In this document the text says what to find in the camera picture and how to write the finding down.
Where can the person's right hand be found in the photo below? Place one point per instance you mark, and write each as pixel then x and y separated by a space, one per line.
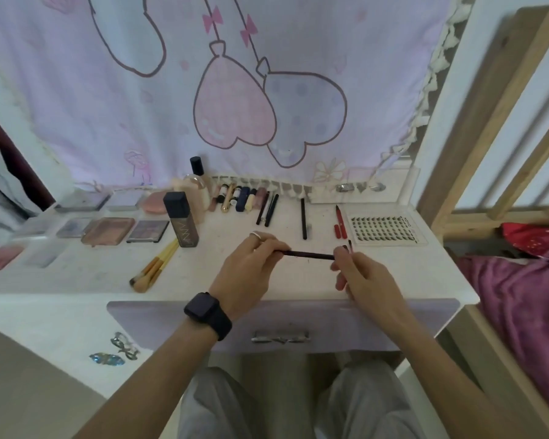
pixel 373 288

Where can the person's left hand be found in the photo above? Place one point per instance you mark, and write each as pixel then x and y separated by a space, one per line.
pixel 247 274

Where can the false eyelash tray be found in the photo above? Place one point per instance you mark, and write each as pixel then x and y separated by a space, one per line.
pixel 386 230

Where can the red pencil cap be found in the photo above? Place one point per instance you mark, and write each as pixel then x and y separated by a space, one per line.
pixel 343 230

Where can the short black makeup pencil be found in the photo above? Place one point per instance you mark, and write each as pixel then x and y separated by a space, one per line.
pixel 311 256

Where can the beige tube black cap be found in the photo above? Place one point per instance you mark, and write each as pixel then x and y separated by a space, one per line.
pixel 250 199

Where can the navy cosmetic tube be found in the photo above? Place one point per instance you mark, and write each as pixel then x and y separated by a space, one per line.
pixel 243 199

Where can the red makeup pencil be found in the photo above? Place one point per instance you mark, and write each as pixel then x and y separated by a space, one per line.
pixel 338 219

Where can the long black makeup pencil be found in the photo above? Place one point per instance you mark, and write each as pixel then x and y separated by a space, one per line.
pixel 304 219

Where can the dark square foundation bottle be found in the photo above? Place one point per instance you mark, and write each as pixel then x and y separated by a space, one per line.
pixel 183 226

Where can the pink concealer tube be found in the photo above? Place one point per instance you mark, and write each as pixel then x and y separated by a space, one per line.
pixel 214 197

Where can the small pale tube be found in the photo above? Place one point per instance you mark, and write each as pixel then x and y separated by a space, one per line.
pixel 221 192

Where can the peach pump bottle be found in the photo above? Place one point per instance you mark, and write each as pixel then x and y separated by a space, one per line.
pixel 196 196

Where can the purple drawer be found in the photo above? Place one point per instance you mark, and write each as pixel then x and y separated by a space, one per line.
pixel 155 324

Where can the pink rounded compact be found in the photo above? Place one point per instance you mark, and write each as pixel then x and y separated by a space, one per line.
pixel 155 202

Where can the foundation bottle black cap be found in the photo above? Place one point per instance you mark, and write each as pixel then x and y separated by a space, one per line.
pixel 196 165

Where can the small grey square palette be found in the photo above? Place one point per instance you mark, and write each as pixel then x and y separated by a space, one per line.
pixel 126 201

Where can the silver square palette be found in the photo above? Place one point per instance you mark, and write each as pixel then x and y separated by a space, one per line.
pixel 75 228

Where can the clear square palette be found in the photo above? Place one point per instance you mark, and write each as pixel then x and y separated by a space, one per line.
pixel 45 255

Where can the pink blush compact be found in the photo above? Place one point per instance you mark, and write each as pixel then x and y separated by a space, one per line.
pixel 2 258

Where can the person's left forearm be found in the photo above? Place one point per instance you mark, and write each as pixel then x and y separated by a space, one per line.
pixel 151 384

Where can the person's right forearm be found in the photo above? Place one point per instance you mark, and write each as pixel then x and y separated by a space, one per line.
pixel 466 379

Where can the white dressing table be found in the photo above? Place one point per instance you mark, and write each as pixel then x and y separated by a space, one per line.
pixel 96 278

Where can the black smartwatch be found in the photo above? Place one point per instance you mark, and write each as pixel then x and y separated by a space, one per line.
pixel 208 315

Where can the silver oval metal fitting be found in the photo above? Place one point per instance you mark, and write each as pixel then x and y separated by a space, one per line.
pixel 344 187
pixel 377 186

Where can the purple bed sheet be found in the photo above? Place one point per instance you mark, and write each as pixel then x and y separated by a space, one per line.
pixel 521 306

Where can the blue shiny cabinet sticker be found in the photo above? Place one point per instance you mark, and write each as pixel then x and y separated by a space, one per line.
pixel 107 359

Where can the red floral pillow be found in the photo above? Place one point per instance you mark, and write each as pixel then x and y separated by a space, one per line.
pixel 530 237

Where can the pink cartoon cloth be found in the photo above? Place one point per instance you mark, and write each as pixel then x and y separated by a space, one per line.
pixel 96 109

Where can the white hanging garment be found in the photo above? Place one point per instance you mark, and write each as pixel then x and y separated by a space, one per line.
pixel 0 210

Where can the dark red wooden door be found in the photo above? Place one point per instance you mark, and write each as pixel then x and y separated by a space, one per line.
pixel 9 169

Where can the wooden bed frame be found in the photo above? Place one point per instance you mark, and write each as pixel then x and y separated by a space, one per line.
pixel 480 132

